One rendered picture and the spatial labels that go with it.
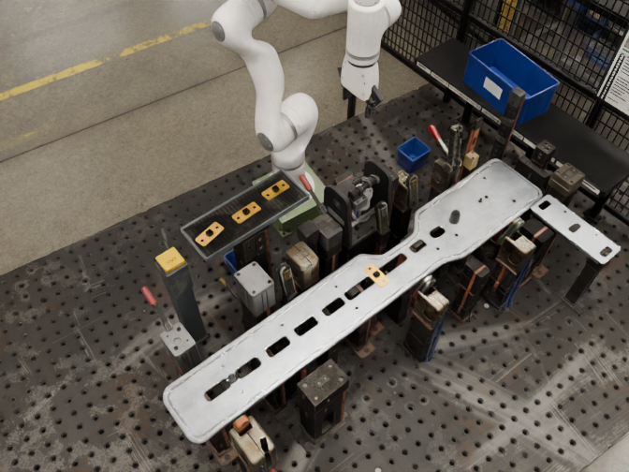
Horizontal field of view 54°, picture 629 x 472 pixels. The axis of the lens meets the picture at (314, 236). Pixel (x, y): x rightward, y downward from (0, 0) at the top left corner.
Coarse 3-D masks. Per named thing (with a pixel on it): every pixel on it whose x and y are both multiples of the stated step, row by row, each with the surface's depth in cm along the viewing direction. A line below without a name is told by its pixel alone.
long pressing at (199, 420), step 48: (480, 192) 206; (528, 192) 206; (432, 240) 194; (480, 240) 194; (336, 288) 183; (384, 288) 183; (240, 336) 173; (288, 336) 174; (336, 336) 174; (192, 384) 165; (240, 384) 165; (192, 432) 158
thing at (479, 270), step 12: (468, 264) 190; (480, 264) 190; (468, 276) 192; (480, 276) 187; (468, 288) 195; (480, 288) 193; (456, 300) 206; (468, 300) 200; (456, 312) 210; (468, 312) 208
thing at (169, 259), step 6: (168, 252) 171; (174, 252) 171; (156, 258) 170; (162, 258) 170; (168, 258) 170; (174, 258) 170; (180, 258) 170; (162, 264) 169; (168, 264) 169; (174, 264) 169; (180, 264) 170; (168, 270) 168
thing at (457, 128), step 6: (450, 126) 195; (456, 126) 193; (462, 126) 194; (450, 132) 194; (456, 132) 193; (462, 132) 191; (450, 138) 196; (456, 138) 197; (462, 138) 192; (450, 144) 197; (456, 144) 199; (450, 150) 199; (456, 150) 201; (450, 156) 201; (456, 156) 203; (450, 162) 202; (456, 162) 204
